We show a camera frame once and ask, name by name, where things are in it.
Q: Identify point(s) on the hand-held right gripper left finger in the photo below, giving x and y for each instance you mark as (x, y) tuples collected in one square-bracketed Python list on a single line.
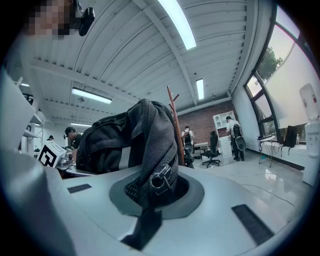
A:
[(87, 220)]

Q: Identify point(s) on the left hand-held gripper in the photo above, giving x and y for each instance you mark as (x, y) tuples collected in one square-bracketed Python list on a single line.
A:
[(50, 156)]

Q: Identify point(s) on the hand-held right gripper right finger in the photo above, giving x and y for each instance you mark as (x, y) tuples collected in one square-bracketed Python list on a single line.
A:
[(212, 227)]

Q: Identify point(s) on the brown wooden coat rack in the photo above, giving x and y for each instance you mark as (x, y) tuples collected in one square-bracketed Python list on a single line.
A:
[(178, 135)]

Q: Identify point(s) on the black backpack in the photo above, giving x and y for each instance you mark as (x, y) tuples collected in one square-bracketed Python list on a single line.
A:
[(150, 130)]

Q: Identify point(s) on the grey table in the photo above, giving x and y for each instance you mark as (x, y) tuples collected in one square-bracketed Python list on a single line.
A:
[(80, 172)]

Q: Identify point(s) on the ceiling tube light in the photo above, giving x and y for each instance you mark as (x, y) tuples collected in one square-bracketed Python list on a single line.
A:
[(81, 124), (91, 95), (200, 88), (178, 23), (24, 85)]

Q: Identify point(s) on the white power strip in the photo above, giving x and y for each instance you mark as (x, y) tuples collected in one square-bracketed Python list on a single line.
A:
[(212, 165)]

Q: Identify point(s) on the black office chair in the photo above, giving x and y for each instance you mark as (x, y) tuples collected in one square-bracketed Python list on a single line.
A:
[(213, 147)]

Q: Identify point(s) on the white small desk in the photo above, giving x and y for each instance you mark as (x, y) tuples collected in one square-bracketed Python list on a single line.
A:
[(201, 146)]

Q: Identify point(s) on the teal small object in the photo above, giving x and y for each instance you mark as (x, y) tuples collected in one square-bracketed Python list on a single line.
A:
[(263, 157)]

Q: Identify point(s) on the grey oval back-worn device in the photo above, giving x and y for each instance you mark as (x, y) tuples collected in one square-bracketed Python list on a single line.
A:
[(239, 142)]

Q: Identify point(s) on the small round side table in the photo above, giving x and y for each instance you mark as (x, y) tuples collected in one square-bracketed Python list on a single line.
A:
[(267, 138)]

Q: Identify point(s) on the white drawer cabinet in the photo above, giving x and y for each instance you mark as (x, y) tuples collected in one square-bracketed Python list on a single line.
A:
[(221, 120)]

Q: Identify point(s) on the black bag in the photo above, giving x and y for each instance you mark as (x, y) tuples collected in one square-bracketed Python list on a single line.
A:
[(290, 136)]

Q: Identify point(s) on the white water dispenser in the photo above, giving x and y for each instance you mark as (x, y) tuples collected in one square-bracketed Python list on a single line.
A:
[(311, 150)]

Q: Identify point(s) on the black framed window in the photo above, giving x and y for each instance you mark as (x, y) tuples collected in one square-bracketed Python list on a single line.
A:
[(272, 110)]

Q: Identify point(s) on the person's head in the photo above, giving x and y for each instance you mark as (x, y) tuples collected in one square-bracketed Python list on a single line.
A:
[(50, 17)]

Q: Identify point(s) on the clear water dispenser bottle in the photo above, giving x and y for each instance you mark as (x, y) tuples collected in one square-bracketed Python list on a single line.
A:
[(308, 100)]

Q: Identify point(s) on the white roller blind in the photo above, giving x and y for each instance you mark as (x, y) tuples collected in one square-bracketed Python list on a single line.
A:
[(290, 87)]

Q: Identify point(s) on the black head-worn camera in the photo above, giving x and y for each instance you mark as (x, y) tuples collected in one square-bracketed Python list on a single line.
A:
[(86, 22)]

